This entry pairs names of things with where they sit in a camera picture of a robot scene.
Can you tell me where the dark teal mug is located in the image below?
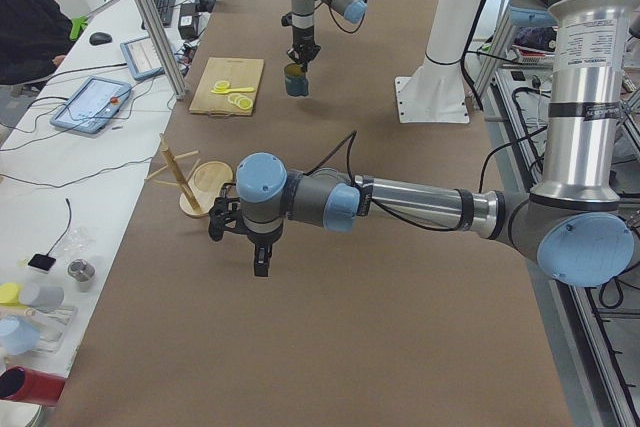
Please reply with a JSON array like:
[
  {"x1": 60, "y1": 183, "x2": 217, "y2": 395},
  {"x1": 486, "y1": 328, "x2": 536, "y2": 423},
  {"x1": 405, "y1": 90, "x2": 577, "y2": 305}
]
[{"x1": 283, "y1": 63, "x2": 309, "y2": 97}]

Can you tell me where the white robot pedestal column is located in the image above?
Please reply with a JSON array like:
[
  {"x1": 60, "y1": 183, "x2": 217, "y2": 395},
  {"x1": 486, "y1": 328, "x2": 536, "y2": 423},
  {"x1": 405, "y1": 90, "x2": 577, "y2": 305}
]
[{"x1": 395, "y1": 0, "x2": 481, "y2": 124}]

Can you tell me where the wooden cutting board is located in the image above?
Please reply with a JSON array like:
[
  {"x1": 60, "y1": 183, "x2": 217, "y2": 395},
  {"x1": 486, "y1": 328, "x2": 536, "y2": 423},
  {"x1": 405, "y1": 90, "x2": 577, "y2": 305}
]
[{"x1": 189, "y1": 57, "x2": 264, "y2": 116}]

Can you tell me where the grey cup lying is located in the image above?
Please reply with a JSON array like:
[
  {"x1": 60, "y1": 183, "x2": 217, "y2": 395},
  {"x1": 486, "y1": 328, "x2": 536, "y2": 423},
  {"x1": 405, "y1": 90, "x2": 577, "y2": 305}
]
[{"x1": 19, "y1": 283, "x2": 64, "y2": 312}]

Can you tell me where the lemon slice middle of row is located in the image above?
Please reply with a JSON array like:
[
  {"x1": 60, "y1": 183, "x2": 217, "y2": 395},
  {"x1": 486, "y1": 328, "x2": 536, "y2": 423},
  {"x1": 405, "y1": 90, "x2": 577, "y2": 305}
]
[{"x1": 227, "y1": 93, "x2": 244, "y2": 104}]

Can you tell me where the black power adapter box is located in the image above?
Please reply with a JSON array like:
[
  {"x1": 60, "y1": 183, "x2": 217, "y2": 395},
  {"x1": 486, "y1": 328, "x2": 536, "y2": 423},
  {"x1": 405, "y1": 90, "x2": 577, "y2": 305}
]
[{"x1": 178, "y1": 3, "x2": 199, "y2": 40}]

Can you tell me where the red cylinder cup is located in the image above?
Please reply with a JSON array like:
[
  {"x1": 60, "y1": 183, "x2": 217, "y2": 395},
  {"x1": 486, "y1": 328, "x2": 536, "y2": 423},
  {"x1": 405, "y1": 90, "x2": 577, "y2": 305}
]
[{"x1": 1, "y1": 366, "x2": 66, "y2": 407}]

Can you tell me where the lemon slice by knife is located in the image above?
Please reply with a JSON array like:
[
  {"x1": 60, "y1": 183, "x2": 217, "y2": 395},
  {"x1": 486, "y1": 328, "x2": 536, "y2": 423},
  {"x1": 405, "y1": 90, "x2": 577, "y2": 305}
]
[{"x1": 212, "y1": 80, "x2": 231, "y2": 93}]

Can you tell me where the small steel cup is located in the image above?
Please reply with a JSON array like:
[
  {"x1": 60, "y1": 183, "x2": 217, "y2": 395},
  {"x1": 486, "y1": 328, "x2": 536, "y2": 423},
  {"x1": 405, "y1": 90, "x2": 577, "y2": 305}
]
[{"x1": 67, "y1": 259, "x2": 96, "y2": 292}]

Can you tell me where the blue teach pendant far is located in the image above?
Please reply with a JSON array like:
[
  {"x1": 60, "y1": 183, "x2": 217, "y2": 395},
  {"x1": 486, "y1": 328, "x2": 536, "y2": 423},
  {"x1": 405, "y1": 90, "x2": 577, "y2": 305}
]
[{"x1": 120, "y1": 36, "x2": 164, "y2": 81}]

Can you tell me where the aluminium frame post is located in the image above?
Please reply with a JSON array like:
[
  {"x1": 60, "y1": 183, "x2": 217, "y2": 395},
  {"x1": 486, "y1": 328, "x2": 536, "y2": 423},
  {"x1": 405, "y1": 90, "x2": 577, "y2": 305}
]
[{"x1": 134, "y1": 0, "x2": 187, "y2": 100}]

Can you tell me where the yellow plastic knife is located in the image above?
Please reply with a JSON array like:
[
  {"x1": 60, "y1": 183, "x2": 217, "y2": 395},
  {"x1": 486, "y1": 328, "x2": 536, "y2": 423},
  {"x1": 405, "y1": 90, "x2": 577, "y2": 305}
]
[{"x1": 210, "y1": 87, "x2": 255, "y2": 95}]

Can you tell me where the black computer mouse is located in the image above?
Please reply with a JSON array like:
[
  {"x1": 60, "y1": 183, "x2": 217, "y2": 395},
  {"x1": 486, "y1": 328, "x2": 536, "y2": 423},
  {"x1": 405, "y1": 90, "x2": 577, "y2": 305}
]
[{"x1": 89, "y1": 32, "x2": 112, "y2": 46}]

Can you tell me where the blue teach pendant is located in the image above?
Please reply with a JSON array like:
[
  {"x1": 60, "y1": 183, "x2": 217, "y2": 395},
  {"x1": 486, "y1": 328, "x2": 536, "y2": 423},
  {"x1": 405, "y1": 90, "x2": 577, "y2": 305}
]
[
  {"x1": 50, "y1": 76, "x2": 133, "y2": 135},
  {"x1": 120, "y1": 36, "x2": 164, "y2": 81}
]

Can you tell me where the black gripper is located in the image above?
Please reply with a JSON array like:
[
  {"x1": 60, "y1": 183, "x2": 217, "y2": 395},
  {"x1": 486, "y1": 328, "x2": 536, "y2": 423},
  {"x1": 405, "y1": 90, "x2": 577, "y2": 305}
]
[
  {"x1": 247, "y1": 230, "x2": 278, "y2": 277},
  {"x1": 287, "y1": 25, "x2": 320, "y2": 73}
]

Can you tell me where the light blue cup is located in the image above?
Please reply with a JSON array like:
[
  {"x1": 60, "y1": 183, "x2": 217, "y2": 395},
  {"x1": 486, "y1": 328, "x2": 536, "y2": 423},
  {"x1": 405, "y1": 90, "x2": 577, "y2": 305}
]
[{"x1": 1, "y1": 316, "x2": 40, "y2": 355}]

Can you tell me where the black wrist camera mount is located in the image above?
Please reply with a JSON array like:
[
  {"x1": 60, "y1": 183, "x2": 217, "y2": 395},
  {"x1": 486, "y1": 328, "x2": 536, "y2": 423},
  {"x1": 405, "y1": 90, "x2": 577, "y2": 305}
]
[{"x1": 208, "y1": 182, "x2": 248, "y2": 242}]

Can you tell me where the lemon slice end of row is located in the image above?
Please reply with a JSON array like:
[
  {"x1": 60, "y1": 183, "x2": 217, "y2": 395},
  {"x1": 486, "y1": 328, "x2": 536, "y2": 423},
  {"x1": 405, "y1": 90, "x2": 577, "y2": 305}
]
[{"x1": 235, "y1": 96, "x2": 253, "y2": 111}]

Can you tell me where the small black square pad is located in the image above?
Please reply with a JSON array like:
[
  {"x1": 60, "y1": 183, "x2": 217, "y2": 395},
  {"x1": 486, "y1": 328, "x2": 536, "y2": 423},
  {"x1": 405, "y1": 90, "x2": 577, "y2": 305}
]
[{"x1": 27, "y1": 253, "x2": 56, "y2": 272}]

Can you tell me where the blue teach pendant near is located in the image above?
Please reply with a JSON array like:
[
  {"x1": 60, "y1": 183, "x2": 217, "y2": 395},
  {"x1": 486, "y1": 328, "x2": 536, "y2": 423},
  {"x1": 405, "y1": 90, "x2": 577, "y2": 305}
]
[{"x1": 50, "y1": 76, "x2": 133, "y2": 135}]

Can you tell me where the wooden cup storage rack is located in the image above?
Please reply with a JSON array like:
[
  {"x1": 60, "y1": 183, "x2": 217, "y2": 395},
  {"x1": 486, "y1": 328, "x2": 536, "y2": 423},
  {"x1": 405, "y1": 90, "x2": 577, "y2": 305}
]
[{"x1": 145, "y1": 134, "x2": 234, "y2": 218}]

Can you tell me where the yellow cup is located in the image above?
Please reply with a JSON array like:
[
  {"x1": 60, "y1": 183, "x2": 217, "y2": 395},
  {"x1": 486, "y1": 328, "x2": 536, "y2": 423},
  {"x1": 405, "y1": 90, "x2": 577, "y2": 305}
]
[{"x1": 0, "y1": 282, "x2": 22, "y2": 306}]

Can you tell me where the person in black sweater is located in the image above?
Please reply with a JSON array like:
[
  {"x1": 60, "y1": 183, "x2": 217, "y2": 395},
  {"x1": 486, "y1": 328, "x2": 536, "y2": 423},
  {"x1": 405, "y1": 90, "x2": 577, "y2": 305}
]
[{"x1": 1, "y1": 0, "x2": 73, "y2": 85}]

